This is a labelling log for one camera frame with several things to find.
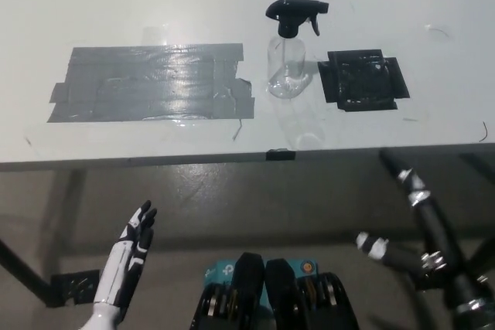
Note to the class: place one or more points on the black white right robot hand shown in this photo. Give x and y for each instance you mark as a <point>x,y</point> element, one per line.
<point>437,229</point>

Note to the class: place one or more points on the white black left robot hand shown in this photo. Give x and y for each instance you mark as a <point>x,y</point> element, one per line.
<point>123,264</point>

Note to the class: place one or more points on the black trigger sprayer lid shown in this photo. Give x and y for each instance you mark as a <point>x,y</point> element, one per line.
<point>288,11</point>

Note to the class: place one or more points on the black ribbed robot body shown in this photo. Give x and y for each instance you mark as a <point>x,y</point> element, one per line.
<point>278,299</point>

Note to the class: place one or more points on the clear plastic spray bottle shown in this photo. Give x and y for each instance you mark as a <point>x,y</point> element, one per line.
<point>287,71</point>

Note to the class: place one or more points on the teal router box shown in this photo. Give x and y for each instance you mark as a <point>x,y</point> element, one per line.
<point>220,270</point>

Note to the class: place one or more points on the black metal table leg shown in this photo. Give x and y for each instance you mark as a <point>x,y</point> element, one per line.
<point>27,270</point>

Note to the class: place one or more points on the black tape square patch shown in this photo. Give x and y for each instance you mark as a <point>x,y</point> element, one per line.
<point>361,80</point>

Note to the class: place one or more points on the small black tape piece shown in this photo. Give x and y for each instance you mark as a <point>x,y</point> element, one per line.
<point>281,155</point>

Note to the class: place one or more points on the grey duct tape patch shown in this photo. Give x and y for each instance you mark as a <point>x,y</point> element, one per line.
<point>154,82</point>

